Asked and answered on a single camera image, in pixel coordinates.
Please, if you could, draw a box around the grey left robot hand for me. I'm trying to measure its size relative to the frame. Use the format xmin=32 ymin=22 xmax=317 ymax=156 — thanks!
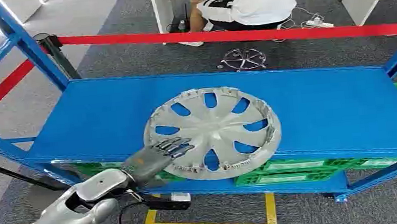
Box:
xmin=119 ymin=136 xmax=199 ymax=191

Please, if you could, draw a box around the grey plastic wheel hubcap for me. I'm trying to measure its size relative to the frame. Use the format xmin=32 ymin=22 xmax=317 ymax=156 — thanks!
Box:
xmin=139 ymin=81 xmax=286 ymax=187

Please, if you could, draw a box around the black slanted pole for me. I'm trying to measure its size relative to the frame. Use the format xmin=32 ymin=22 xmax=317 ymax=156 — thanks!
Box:
xmin=0 ymin=148 xmax=72 ymax=197

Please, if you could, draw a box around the chrome star chair base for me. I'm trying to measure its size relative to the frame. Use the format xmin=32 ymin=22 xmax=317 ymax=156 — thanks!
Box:
xmin=215 ymin=45 xmax=268 ymax=74

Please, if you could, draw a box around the blue metal shelf rack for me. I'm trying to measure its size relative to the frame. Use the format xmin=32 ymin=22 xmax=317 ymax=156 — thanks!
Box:
xmin=0 ymin=0 xmax=397 ymax=224

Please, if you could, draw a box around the white power strip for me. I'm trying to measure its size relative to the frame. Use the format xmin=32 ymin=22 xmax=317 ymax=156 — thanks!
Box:
xmin=305 ymin=16 xmax=335 ymax=31

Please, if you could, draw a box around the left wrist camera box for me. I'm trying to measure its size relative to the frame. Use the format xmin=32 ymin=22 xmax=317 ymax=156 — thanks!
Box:
xmin=142 ymin=191 xmax=193 ymax=215

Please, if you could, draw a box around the black barrier stanchion post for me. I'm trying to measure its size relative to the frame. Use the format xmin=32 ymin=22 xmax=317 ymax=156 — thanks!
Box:
xmin=32 ymin=29 xmax=82 ymax=84

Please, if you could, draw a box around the white power cable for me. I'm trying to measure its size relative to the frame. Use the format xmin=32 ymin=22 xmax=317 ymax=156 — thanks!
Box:
xmin=269 ymin=4 xmax=327 ymax=44

